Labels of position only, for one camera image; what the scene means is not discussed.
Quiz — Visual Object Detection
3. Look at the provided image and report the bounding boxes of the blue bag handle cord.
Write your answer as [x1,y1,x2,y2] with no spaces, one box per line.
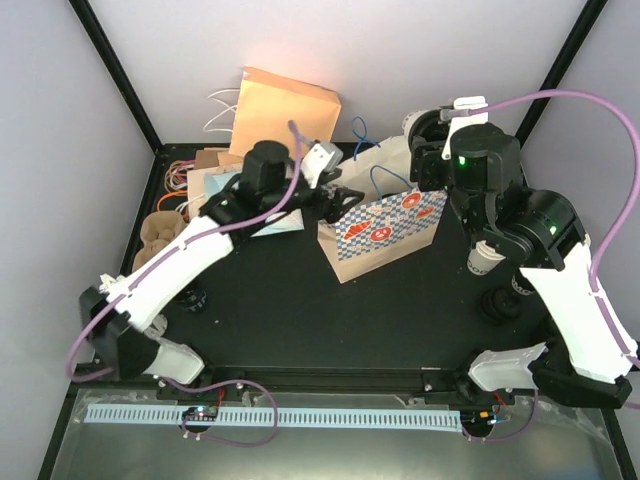
[369,166,419,201]

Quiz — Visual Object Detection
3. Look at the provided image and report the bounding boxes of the blue checkered paper bag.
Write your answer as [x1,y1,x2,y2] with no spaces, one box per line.
[317,117,447,283]

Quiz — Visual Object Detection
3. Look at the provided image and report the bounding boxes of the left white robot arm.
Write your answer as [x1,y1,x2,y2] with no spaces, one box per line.
[65,121,364,399]

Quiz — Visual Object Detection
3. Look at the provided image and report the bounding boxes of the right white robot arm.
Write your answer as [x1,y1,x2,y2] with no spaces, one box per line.
[402,96,639,409]

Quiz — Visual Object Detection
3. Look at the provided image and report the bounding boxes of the beige kraft paper bag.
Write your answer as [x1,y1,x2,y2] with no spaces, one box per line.
[187,164,241,218]

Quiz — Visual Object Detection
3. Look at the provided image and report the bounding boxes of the light blue cable duct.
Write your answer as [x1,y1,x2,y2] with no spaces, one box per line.
[84,404,462,433]

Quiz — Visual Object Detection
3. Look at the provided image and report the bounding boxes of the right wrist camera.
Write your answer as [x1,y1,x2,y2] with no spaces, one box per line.
[439,96,489,160]

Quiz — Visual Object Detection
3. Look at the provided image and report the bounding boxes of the short stack paper cups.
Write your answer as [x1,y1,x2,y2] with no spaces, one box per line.
[467,241,505,276]

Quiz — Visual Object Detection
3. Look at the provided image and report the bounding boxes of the orange paper bag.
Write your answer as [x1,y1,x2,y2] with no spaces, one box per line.
[229,67,341,157]

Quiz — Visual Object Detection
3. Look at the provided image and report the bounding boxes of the tall stack paper cups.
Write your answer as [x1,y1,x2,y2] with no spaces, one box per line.
[511,270,536,296]

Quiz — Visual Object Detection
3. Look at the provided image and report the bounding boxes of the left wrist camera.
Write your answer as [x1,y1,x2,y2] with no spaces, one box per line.
[301,141,343,189]

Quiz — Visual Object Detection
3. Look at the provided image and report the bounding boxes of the light blue paper bag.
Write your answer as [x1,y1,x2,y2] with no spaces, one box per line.
[253,209,304,237]

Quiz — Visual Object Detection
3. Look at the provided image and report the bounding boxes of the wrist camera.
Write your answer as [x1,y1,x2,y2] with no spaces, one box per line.
[439,96,489,160]
[301,141,343,189]

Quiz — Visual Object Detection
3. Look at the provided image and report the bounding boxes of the brown flat paper bag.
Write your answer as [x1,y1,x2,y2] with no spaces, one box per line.
[194,148,238,170]

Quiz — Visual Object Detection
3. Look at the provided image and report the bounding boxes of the brown pulp cup carrier stack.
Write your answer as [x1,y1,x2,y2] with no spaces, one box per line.
[132,211,187,272]

